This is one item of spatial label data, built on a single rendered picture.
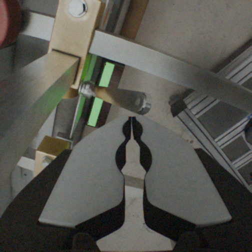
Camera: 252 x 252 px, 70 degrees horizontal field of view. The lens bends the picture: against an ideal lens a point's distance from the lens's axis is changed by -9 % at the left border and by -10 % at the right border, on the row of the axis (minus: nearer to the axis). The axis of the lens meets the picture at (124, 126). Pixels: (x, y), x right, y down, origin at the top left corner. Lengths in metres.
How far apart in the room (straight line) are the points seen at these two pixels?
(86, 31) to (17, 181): 0.71
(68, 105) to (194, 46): 0.87
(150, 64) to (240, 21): 1.05
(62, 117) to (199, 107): 0.73
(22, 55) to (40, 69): 0.38
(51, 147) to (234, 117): 1.00
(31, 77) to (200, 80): 0.21
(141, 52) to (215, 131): 0.97
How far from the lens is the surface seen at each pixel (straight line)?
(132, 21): 1.04
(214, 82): 0.30
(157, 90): 1.21
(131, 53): 0.26
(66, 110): 0.49
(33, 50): 0.56
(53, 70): 0.20
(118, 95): 0.16
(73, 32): 0.26
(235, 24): 1.27
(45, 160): 0.36
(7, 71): 0.58
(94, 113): 0.47
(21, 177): 0.84
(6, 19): 0.25
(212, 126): 1.16
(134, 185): 0.41
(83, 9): 0.24
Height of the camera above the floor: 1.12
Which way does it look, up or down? 59 degrees down
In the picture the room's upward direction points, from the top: 178 degrees counter-clockwise
